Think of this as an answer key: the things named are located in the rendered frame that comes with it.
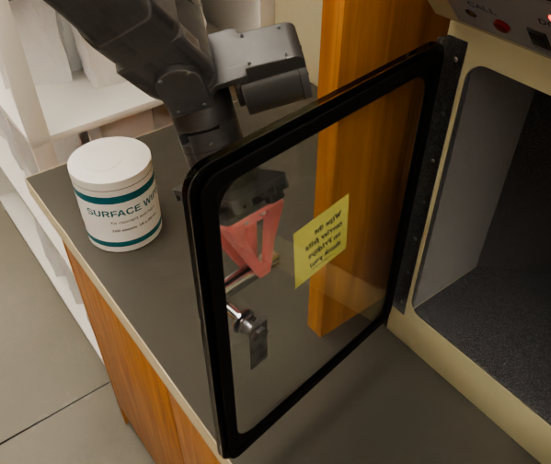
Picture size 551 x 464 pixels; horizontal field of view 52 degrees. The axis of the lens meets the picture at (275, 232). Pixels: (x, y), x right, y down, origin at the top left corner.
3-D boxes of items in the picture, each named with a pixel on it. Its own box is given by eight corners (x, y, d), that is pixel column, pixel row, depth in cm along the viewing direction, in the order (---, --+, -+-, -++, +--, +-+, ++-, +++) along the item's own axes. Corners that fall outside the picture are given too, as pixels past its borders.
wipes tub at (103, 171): (142, 195, 107) (128, 126, 97) (176, 232, 100) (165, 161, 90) (75, 223, 102) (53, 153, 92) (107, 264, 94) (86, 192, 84)
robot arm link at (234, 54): (132, -13, 44) (148, 78, 41) (276, -57, 43) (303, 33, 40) (179, 76, 55) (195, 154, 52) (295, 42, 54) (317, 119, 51)
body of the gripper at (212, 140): (226, 179, 60) (204, 111, 57) (290, 188, 52) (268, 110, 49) (176, 205, 57) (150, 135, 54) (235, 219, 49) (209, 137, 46)
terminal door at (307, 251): (389, 316, 79) (448, 37, 53) (223, 465, 64) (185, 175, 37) (384, 312, 80) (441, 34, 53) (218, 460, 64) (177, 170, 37)
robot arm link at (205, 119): (158, 63, 52) (148, 72, 47) (231, 41, 52) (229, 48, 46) (183, 135, 55) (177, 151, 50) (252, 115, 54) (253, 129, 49)
